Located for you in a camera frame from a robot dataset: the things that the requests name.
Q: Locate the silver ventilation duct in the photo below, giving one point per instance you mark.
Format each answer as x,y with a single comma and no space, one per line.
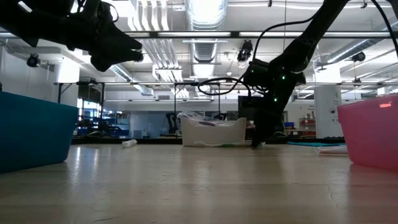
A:
205,49
351,49

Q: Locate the blue crate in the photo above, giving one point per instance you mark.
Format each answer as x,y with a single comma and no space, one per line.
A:
289,125

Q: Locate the pink plastic bin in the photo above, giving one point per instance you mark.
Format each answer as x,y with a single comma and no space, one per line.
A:
370,133

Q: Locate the small black robot arm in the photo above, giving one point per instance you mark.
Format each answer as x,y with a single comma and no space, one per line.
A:
172,123

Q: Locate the black hanging camera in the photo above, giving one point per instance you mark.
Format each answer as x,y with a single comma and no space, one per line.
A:
32,60
245,49
140,57
359,57

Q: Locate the red storage shelf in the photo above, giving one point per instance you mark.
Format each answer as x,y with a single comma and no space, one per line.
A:
308,127

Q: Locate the black workstation frame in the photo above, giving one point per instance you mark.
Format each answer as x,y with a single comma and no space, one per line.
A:
155,83

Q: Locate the black aluminium table frame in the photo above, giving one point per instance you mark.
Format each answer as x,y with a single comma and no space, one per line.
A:
155,140

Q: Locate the teal plastic lid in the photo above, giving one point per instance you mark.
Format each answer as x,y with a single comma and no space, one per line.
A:
317,144

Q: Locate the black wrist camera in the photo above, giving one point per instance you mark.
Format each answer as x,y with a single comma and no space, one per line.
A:
256,74
93,9

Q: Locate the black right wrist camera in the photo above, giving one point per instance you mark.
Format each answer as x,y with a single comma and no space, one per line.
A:
256,74

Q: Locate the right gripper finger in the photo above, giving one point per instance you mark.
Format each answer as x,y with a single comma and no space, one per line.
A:
264,127

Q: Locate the white plastic bin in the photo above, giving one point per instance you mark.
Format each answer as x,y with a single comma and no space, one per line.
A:
211,135

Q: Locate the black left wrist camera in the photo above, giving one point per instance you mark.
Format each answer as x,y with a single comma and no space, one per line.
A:
93,9

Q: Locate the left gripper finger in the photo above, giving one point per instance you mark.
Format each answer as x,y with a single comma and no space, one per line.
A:
118,49

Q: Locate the white square column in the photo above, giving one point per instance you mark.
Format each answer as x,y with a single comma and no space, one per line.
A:
326,112

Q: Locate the black frame bar with lights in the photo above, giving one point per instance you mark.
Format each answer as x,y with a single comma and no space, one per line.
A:
234,34

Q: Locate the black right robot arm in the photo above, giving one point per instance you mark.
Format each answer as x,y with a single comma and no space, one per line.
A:
311,34

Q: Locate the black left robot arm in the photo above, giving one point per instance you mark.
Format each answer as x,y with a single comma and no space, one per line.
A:
31,21

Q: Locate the green toothbrush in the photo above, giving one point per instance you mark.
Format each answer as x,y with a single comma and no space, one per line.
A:
129,143

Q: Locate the teal plastic bin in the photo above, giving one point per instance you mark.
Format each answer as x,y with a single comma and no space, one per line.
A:
34,133

